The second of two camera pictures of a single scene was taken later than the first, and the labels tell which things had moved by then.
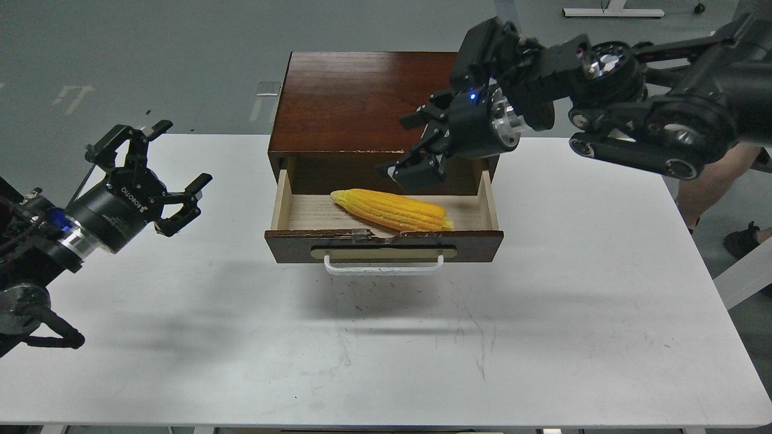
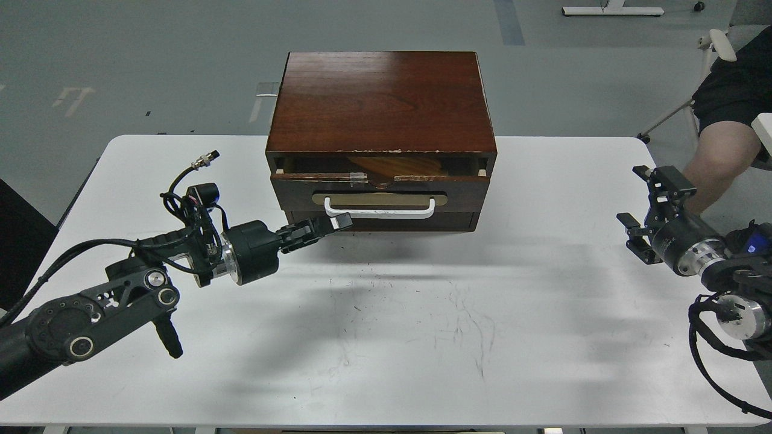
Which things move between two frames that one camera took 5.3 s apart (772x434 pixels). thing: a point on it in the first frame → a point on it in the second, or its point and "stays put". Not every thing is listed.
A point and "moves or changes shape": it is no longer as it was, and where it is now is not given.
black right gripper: x=483 y=124 → x=682 y=240
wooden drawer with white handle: x=318 y=228 → x=348 y=192
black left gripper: x=111 y=213 → x=256 y=248
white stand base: x=615 y=8 stays put
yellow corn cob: x=394 y=210 moves or changes shape
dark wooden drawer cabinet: x=336 y=116 stays put
